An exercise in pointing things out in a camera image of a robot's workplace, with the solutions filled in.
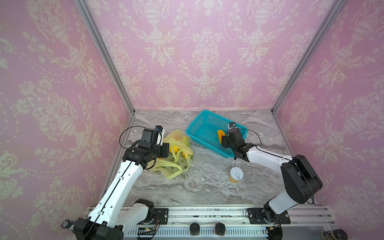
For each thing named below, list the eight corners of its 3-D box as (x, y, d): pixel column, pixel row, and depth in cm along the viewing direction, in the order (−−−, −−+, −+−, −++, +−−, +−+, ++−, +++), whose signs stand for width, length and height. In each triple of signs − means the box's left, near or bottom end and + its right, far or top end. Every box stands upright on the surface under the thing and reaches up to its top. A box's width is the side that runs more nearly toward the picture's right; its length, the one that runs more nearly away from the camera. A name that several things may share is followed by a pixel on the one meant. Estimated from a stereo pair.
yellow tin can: (229, 183, 87) (231, 179, 82) (227, 171, 91) (229, 167, 86) (242, 183, 87) (244, 179, 82) (239, 171, 91) (242, 167, 86)
